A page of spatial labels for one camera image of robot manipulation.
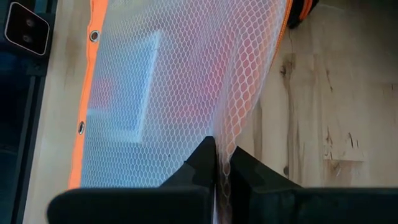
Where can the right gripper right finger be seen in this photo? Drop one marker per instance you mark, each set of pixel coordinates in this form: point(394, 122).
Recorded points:
point(311, 208)

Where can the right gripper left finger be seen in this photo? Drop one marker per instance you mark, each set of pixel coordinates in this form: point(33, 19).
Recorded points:
point(130, 208)

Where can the white mesh pouch orange trim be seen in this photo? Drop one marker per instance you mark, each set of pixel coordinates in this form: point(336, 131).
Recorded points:
point(186, 149)

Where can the white card box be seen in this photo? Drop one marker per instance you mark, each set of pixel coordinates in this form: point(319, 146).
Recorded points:
point(124, 93)

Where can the smartphone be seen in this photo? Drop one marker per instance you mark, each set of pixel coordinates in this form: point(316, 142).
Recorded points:
point(26, 29)

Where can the black metal table frame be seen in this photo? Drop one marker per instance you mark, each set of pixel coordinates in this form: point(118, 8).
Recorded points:
point(18, 124)

